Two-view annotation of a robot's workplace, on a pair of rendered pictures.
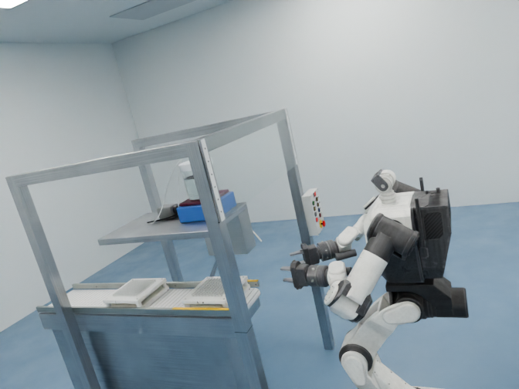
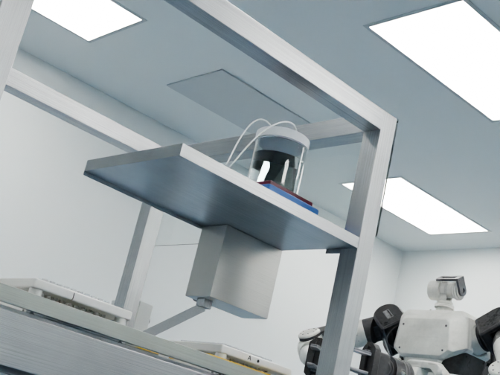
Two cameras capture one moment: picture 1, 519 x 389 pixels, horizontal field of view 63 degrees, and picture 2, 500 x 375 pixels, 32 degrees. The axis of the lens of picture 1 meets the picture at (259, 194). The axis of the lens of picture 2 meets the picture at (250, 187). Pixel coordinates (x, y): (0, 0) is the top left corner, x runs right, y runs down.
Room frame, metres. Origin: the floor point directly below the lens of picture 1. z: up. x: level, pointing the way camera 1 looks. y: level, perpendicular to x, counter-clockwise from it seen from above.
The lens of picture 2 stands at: (1.08, 2.39, 0.62)
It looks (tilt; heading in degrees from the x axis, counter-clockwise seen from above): 18 degrees up; 293
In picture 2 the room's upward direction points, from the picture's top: 13 degrees clockwise
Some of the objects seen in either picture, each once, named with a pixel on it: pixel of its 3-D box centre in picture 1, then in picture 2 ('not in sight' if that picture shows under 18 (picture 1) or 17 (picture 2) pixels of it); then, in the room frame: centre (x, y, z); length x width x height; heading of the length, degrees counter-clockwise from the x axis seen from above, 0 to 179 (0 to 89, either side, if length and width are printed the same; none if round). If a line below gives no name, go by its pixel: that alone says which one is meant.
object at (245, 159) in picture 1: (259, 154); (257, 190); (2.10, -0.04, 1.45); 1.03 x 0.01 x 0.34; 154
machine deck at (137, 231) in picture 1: (174, 224); (225, 207); (1.98, 0.43, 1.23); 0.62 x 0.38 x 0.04; 64
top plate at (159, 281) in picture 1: (135, 290); (54, 299); (2.16, 0.77, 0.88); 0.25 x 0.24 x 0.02; 153
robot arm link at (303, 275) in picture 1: (306, 275); (382, 369); (1.63, -0.12, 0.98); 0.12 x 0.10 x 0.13; 55
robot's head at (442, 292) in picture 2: (385, 184); (444, 293); (1.55, -0.47, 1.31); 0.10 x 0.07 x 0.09; 153
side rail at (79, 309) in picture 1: (123, 310); (90, 322); (2.03, 0.82, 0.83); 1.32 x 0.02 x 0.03; 64
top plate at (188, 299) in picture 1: (215, 289); (224, 357); (1.93, 0.32, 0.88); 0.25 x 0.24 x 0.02; 154
